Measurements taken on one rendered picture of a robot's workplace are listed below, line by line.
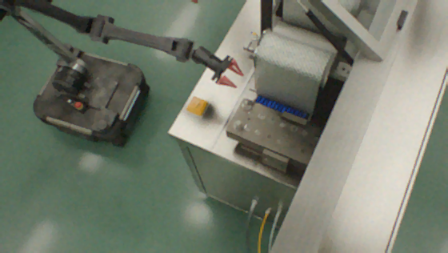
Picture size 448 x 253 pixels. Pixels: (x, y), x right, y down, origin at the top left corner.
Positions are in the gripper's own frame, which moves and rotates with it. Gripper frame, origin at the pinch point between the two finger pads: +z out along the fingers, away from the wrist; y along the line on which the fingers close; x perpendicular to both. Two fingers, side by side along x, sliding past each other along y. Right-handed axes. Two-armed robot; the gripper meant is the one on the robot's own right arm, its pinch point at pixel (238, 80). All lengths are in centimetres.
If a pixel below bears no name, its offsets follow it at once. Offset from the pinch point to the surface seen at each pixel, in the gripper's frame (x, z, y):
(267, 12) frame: 0.0, -3.9, -33.9
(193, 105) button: -22.7, -7.6, 10.2
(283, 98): 7.1, 17.5, -1.0
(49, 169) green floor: -151, -52, 53
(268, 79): 12.5, 7.3, -0.8
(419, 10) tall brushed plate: 55, 28, -27
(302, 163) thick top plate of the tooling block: 10.7, 34.3, 18.4
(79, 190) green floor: -139, -28, 56
